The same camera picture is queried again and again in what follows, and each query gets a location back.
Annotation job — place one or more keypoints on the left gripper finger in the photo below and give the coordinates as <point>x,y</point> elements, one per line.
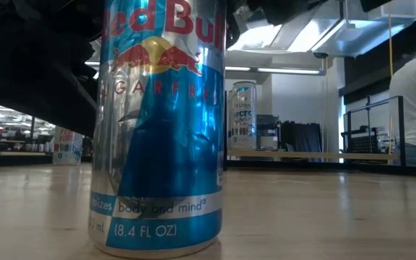
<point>49,101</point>

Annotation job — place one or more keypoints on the white Celsius Peach Vibe can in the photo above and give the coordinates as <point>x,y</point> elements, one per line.
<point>67,148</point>

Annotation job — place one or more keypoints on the white Celsius Arctic Vibe can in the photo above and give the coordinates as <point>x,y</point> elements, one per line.
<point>245,119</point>

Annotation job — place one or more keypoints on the blue silver Red Bull can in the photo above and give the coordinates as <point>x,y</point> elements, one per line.
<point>164,144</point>

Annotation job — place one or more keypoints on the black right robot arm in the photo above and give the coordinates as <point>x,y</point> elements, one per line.
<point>374,4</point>

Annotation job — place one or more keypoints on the silver ventilation hood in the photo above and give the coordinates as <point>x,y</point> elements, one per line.
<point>338,36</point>

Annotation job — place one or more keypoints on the long ceiling tube light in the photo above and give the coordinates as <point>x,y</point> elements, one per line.
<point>239,68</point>
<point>287,71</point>

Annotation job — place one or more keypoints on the black cabinet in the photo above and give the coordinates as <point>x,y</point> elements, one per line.
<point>267,131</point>

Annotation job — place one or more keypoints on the black upright panels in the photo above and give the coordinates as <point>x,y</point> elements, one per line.
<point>302,137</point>

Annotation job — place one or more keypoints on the black pegboard rack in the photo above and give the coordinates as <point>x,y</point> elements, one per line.
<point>361,142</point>

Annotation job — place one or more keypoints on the person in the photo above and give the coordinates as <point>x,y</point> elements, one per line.
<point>414,108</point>

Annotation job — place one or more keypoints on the dark ceiling security camera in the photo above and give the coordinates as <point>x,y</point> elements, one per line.
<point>320,55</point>

